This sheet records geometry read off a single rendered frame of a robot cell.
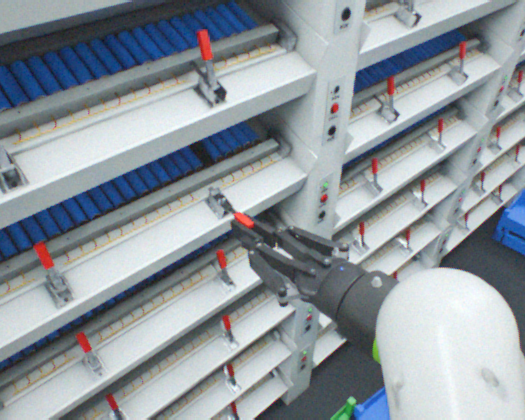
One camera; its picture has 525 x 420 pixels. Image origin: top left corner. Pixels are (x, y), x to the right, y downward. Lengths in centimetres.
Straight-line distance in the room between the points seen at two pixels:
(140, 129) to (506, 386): 46
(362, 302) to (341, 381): 109
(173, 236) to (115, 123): 21
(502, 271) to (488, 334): 173
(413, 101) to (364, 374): 92
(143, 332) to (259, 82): 46
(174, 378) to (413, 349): 72
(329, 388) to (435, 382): 125
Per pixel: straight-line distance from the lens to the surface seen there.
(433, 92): 115
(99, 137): 58
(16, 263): 69
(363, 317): 53
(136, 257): 70
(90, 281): 69
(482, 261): 209
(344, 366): 164
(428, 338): 36
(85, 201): 73
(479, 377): 36
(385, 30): 88
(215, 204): 73
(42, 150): 57
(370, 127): 97
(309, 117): 78
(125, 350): 84
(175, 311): 87
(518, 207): 229
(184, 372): 103
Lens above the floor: 141
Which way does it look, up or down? 42 degrees down
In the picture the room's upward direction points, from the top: straight up
